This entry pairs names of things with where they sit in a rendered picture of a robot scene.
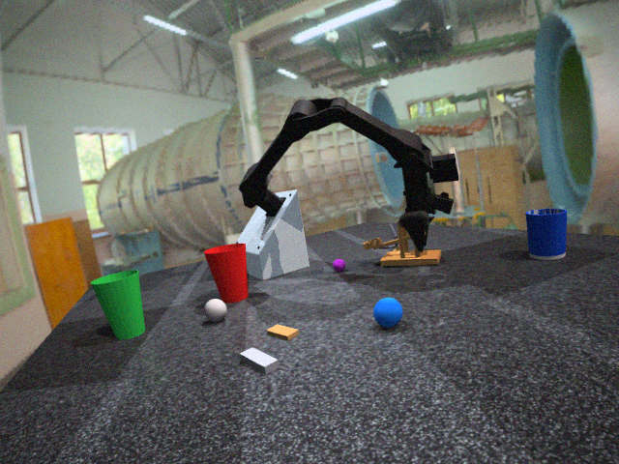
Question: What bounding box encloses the blue cup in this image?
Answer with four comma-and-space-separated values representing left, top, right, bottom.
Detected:
525, 208, 567, 260

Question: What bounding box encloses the orange flat block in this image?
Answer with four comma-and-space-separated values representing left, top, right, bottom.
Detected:
267, 325, 298, 341

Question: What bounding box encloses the red tapered cup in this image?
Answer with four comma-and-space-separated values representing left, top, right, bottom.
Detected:
204, 244, 249, 303

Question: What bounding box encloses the white ball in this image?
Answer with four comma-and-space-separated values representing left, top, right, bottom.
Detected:
204, 299, 227, 322

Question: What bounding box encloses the purple ball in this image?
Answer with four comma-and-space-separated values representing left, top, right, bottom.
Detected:
333, 259, 345, 272

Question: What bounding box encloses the blue ball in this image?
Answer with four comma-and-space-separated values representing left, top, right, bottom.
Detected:
373, 298, 403, 327

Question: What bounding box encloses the green plastic cup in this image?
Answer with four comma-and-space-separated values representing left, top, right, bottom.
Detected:
91, 270, 145, 340

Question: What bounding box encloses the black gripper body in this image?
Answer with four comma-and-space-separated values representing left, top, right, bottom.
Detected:
399, 184, 435, 227

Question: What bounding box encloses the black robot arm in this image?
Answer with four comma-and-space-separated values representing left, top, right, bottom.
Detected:
239, 97, 458, 217

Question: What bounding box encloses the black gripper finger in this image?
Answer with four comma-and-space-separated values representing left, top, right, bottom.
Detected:
424, 217, 435, 247
404, 225, 428, 251

